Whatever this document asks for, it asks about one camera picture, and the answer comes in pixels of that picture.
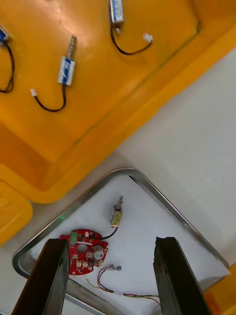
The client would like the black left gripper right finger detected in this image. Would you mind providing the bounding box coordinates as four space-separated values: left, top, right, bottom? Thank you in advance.
153 236 212 315

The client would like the yellow-orange plastic bin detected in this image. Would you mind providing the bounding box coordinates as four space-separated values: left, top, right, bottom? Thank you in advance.
204 262 236 315
0 180 33 245
0 0 236 204

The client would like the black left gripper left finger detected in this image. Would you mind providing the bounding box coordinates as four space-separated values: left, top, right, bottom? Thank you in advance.
11 238 71 315

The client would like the blue label solenoid with cable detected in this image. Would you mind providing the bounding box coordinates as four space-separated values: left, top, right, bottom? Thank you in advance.
109 0 153 56
0 24 15 94
29 34 77 113

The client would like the metal solenoid with black cable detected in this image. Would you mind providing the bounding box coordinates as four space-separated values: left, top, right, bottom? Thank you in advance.
100 195 124 241

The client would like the round red circuit board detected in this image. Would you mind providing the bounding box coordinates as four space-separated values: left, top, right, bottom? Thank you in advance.
59 228 109 276

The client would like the thin red-black wire harness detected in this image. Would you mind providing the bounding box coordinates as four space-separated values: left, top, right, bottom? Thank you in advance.
86 264 161 306

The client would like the steel tray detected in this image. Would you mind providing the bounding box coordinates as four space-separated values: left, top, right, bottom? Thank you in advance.
12 167 230 315

